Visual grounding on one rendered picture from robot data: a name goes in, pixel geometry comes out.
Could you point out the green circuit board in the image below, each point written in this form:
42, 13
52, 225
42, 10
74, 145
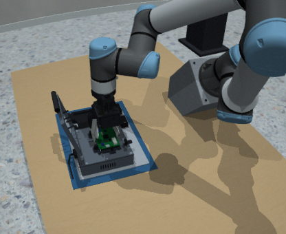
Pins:
107, 138

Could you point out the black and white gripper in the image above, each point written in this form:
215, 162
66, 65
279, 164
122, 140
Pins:
108, 117

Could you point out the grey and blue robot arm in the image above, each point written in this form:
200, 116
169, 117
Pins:
264, 38

